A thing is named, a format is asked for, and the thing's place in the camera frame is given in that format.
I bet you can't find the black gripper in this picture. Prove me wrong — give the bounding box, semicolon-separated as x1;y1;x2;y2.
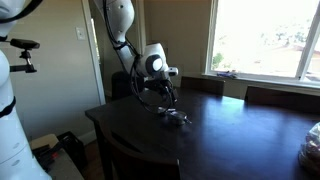
145;77;180;110

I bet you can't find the second largest steel measuring cup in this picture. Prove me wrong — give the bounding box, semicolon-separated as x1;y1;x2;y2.
156;106;173;116

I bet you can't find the small dark object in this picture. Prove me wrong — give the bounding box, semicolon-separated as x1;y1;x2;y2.
168;110;188;127

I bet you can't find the smallest steel measuring cup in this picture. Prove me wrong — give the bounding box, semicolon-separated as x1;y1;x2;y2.
178;112;193;125

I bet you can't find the dark wooden dining chair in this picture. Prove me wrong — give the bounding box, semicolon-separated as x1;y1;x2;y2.
244;85;320;115
180;75;225;97

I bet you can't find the black rounded chair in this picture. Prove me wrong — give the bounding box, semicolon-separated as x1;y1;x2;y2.
111;70;145;101

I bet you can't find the small blue purple object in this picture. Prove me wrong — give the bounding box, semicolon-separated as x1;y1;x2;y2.
216;70;238;80

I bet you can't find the brown curved back chair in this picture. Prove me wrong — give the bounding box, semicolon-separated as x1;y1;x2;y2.
99;124;182;180

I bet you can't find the large white framed window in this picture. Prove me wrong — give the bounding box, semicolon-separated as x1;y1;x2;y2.
203;0;320;88

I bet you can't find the black plastic crate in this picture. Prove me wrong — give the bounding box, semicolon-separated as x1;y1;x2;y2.
56;130;88;173

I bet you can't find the beige robot stand platform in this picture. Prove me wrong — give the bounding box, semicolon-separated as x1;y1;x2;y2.
29;133;84;180

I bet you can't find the black tool with red part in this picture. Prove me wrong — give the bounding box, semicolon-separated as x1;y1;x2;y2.
32;143;64;173

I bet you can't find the clear plastic bag with food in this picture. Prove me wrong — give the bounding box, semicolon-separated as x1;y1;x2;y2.
298;121;320;176

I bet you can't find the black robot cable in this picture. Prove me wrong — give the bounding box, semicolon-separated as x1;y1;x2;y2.
0;0;175;116

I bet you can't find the white door frame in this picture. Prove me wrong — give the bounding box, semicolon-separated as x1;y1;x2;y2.
81;0;107;106

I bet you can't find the white wall light switch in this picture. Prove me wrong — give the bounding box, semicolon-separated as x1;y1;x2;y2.
75;26;86;41

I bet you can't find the black camera on clamp mount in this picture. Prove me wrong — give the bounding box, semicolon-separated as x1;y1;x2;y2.
9;38;41;74

